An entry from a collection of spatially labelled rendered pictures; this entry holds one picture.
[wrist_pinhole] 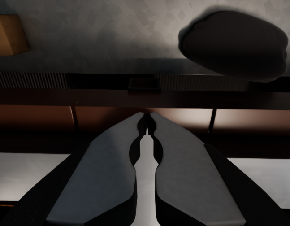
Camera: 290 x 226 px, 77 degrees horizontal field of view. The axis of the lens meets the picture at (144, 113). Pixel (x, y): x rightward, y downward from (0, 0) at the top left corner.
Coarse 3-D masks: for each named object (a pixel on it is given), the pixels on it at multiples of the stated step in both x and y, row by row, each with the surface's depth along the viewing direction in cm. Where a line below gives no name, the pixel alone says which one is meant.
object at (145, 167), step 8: (144, 152) 21; (152, 152) 21; (144, 160) 22; (152, 160) 22; (136, 168) 22; (144, 168) 22; (152, 168) 22; (136, 176) 23; (144, 176) 23; (152, 176) 23
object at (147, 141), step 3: (147, 129) 20; (147, 132) 20; (144, 135) 20; (147, 135) 20; (150, 135) 20; (144, 138) 20; (147, 138) 20; (150, 138) 20; (141, 141) 20; (144, 141) 20; (147, 141) 20; (150, 141) 20; (141, 144) 21; (144, 144) 21; (147, 144) 21; (150, 144) 20
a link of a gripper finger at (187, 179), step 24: (168, 120) 11; (168, 144) 9; (192, 144) 9; (168, 168) 8; (192, 168) 7; (168, 192) 6; (192, 192) 6; (216, 192) 6; (168, 216) 6; (192, 216) 6; (216, 216) 6; (240, 216) 6
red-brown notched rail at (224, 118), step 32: (0, 96) 25; (32, 96) 26; (64, 96) 26; (96, 96) 26; (128, 96) 26; (160, 96) 26; (192, 96) 26; (224, 96) 26; (256, 96) 26; (288, 96) 26; (0, 128) 25; (32, 128) 25; (64, 128) 25; (96, 128) 25; (192, 128) 24; (224, 128) 24; (256, 128) 24; (288, 128) 24
